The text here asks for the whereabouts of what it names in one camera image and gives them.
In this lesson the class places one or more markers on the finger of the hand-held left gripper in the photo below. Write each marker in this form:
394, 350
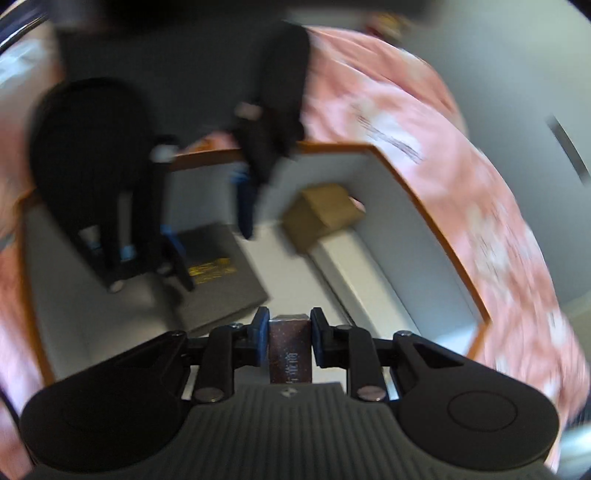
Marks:
247, 203
147, 240

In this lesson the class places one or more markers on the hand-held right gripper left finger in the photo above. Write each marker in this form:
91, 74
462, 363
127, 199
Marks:
261, 334

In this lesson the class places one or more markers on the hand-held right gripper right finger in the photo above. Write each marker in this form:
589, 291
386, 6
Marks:
317, 334

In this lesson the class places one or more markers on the brown printed box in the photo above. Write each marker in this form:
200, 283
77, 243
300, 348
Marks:
288, 350

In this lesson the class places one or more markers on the grey box with gold print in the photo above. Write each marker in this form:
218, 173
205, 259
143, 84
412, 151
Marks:
221, 286

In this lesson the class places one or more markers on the tan cardboard box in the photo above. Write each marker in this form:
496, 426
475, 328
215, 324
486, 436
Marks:
318, 212

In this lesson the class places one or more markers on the long white box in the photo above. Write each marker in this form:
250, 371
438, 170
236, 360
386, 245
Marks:
351, 270

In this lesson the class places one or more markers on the orange-rimmed white storage box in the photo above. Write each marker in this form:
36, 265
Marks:
411, 244

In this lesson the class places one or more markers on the pink printed duvet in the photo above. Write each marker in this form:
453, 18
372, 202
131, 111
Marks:
485, 194

